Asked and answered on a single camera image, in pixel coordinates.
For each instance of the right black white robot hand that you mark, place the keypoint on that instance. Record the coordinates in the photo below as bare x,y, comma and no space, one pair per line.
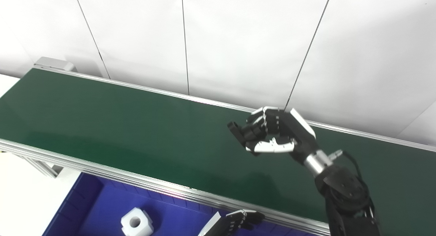
293,134

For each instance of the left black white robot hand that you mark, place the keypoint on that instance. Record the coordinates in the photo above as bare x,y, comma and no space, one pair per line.
224,225

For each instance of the black flange part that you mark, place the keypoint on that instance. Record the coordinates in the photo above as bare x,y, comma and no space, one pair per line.
235,129

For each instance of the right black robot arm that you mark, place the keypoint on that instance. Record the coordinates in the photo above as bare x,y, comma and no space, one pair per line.
344,195

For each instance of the white block part with hole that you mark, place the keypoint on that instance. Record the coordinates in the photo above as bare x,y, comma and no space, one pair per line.
136,224

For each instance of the blue bin with white parts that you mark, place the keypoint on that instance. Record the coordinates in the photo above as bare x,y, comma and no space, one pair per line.
98,208

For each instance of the aluminium conveyor support leg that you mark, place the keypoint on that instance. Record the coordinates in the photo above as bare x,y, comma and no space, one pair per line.
42,166

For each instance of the green conveyor belt aluminium frame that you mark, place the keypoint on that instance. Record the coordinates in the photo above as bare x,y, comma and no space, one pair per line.
119,127

